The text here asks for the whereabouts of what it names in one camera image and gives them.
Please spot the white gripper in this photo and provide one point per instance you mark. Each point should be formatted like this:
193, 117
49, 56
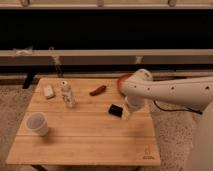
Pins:
126, 112

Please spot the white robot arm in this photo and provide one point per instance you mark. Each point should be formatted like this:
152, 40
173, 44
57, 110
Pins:
195, 93

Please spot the white sponge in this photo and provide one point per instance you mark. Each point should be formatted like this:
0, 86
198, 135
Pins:
48, 91

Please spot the black rectangular block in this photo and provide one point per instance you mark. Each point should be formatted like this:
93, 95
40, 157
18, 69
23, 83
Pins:
115, 110

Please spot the orange bowl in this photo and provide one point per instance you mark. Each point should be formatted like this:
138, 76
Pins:
120, 80

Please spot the wooden table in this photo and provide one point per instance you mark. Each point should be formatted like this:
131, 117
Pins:
86, 134

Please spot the clear plastic bottle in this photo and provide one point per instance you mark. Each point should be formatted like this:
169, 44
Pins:
67, 94

